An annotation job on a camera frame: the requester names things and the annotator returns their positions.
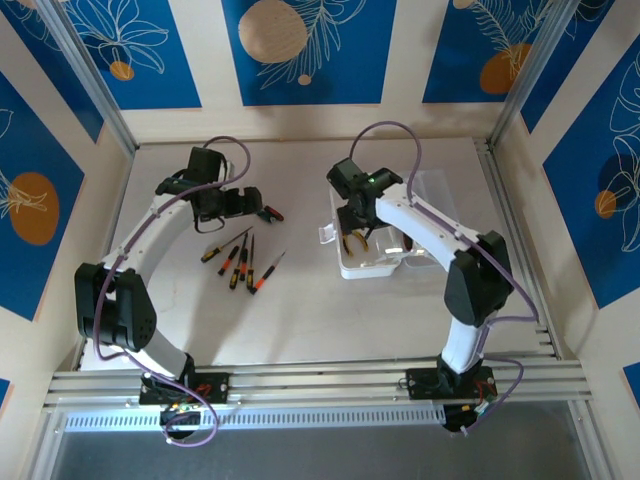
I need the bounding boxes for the yellow black handle pliers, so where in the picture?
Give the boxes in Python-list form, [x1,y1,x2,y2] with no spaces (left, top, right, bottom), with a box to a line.
[342,227,372,259]

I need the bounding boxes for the orange black handle screwdriver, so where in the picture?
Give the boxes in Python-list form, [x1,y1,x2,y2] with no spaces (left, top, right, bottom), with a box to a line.
[239,234,256,282]
[249,250,288,296]
[217,233,249,277]

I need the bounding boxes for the clear plastic tool box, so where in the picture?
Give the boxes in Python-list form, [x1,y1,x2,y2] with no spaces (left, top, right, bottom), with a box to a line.
[318,169,451,281]

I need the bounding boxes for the grey metal sheet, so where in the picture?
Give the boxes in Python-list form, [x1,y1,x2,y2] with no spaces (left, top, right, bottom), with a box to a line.
[49,399,591,480]

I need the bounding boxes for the aluminium base rail beam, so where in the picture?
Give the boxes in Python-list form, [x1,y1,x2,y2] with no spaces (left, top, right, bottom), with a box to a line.
[42,355,594,410]

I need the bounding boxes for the aluminium frame post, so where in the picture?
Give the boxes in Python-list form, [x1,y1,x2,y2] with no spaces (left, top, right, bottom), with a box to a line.
[37,0,140,154]
[492,0,584,145]

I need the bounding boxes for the grey slotted cable duct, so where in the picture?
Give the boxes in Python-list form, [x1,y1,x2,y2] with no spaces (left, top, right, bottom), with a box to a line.
[64,405,446,432]

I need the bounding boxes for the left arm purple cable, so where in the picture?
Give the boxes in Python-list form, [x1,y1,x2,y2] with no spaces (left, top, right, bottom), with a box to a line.
[93,135,253,447]

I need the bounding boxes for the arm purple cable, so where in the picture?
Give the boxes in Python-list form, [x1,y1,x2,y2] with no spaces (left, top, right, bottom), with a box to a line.
[93,135,253,447]
[348,121,541,437]

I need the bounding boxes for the aluminium side rail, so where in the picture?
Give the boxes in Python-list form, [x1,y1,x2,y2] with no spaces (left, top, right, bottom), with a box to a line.
[472,137,560,359]

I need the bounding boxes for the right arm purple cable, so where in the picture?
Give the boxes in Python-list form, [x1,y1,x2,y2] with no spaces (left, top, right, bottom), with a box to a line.
[348,121,541,437]

